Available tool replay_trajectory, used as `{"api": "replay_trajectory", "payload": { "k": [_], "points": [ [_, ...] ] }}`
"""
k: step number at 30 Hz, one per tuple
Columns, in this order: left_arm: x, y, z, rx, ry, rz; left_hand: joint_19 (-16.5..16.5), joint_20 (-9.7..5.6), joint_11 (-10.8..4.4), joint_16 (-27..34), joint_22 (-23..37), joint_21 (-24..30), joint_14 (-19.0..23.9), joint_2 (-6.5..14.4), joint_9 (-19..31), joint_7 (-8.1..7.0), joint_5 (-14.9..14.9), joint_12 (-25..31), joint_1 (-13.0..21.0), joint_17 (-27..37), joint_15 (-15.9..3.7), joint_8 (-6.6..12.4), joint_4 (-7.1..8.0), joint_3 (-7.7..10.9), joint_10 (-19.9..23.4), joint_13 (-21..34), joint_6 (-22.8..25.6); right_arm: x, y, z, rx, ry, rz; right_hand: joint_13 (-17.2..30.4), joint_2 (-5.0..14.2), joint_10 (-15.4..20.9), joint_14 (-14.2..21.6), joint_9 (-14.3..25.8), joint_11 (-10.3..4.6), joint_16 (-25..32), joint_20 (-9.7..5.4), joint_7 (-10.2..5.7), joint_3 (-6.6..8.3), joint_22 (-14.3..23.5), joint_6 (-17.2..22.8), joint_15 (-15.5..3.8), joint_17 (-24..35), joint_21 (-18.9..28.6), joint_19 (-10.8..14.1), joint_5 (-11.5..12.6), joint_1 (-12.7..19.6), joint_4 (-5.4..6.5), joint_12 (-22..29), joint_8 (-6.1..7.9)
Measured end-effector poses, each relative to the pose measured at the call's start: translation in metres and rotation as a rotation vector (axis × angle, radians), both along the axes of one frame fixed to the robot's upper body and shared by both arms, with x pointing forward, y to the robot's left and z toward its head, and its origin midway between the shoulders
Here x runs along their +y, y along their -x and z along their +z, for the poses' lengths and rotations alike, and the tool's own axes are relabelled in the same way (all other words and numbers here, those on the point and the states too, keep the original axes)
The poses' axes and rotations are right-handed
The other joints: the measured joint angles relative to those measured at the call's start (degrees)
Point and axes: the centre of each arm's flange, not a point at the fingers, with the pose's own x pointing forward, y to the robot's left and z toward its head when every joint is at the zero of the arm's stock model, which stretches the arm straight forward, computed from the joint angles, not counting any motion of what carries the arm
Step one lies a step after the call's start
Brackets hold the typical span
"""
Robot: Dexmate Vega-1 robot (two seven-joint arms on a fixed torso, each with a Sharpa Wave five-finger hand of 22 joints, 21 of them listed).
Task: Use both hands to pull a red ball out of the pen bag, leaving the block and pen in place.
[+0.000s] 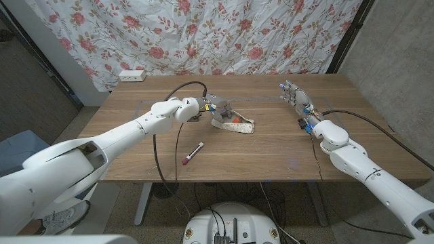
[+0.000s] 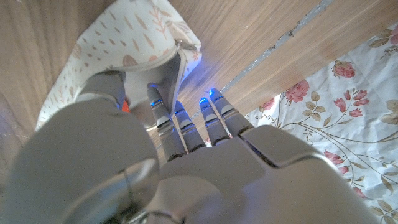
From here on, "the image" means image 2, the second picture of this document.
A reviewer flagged white patterned pen bag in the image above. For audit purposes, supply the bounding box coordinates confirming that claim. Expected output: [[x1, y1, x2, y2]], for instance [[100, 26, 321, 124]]
[[35, 0, 203, 131]]

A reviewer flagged floral backdrop cloth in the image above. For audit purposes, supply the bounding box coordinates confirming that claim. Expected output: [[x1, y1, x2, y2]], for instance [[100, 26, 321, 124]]
[[201, 23, 398, 224]]

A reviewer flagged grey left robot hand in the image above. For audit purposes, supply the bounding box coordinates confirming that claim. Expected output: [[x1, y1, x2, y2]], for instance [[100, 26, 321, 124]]
[[0, 70, 382, 224]]

